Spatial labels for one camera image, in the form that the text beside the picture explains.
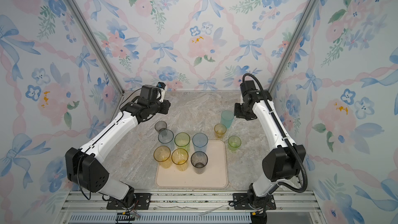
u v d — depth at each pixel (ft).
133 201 2.37
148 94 2.00
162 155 2.73
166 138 2.75
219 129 3.27
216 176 2.68
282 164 1.48
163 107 2.40
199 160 2.42
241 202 2.35
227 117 3.04
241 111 2.27
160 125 3.18
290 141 1.44
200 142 2.75
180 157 2.67
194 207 2.40
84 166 1.37
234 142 3.04
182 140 2.77
